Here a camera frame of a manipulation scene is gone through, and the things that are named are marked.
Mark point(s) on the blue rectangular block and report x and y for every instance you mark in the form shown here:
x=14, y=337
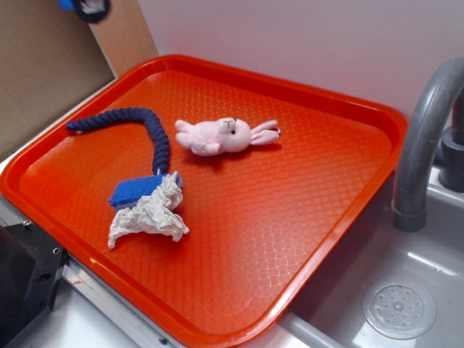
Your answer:
x=66, y=5

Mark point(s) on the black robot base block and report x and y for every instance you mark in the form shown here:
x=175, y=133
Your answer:
x=31, y=267

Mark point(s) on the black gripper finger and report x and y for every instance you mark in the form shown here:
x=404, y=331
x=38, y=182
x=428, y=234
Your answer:
x=92, y=11

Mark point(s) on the brown cardboard panel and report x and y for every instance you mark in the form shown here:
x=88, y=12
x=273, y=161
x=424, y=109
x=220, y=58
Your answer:
x=50, y=62

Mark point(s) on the orange plastic tray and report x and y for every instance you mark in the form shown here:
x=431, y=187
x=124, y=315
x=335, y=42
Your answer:
x=260, y=222

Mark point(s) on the crumpled white cloth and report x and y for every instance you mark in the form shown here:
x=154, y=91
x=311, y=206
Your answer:
x=152, y=214

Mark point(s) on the grey toy sink basin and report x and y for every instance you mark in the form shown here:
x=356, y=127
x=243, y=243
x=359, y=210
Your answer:
x=328, y=311

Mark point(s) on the pink plush bunny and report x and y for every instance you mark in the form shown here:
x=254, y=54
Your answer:
x=226, y=135

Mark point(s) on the dark grey faucet handle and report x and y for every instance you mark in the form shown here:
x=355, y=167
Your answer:
x=451, y=177

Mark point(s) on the wooden board strip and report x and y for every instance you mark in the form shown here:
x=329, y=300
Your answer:
x=123, y=37

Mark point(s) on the blue sponge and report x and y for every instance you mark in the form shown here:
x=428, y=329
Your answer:
x=127, y=193

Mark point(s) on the grey curved faucet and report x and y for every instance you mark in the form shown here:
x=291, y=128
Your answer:
x=422, y=145

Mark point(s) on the round sink drain strainer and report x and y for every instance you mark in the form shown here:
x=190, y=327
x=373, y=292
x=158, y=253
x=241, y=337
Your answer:
x=399, y=308

